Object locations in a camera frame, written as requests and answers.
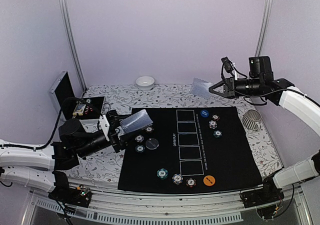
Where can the card box in case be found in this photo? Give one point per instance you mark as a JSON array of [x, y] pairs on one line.
[[80, 110]]

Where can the white ceramic bowl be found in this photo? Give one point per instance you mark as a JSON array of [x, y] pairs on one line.
[[145, 83]]

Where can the black poker play mat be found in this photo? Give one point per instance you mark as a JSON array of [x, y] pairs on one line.
[[187, 147]]

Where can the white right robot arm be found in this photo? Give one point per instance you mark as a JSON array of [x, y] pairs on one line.
[[261, 83]]

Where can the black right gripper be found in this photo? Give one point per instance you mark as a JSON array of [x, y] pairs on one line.
[[230, 87]]

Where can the left aluminium frame post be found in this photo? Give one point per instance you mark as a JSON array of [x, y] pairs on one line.
[[71, 42]]

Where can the orange big blind button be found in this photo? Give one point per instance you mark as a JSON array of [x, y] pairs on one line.
[[209, 180]]

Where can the front aluminium rail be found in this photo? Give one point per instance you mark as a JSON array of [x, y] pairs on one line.
[[111, 206]]

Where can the blue peach poker chip stack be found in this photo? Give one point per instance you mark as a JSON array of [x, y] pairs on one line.
[[177, 179]]

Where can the green chips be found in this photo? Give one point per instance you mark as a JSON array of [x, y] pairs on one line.
[[162, 173], [139, 148], [217, 133]]

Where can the aluminium frame post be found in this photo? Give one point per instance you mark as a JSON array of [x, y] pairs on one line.
[[264, 26], [71, 42]]

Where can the blue peach chips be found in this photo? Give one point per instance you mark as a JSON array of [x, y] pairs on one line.
[[139, 138]]

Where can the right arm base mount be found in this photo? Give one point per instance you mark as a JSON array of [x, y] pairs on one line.
[[268, 201]]

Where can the black dealer button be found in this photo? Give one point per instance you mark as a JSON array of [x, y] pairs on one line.
[[152, 144]]

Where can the red white poker chips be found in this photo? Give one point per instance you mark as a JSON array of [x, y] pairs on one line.
[[149, 129]]

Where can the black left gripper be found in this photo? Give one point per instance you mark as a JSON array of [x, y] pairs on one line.
[[113, 136]]

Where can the grey playing card deck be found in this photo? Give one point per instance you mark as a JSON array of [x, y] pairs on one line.
[[136, 121]]

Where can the right aluminium frame post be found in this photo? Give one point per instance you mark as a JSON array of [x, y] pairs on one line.
[[264, 26]]

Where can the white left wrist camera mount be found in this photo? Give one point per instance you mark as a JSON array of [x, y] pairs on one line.
[[105, 125]]

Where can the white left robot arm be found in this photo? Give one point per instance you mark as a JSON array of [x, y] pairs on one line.
[[43, 166]]

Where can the blue small blind button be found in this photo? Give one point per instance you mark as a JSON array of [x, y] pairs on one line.
[[204, 113]]

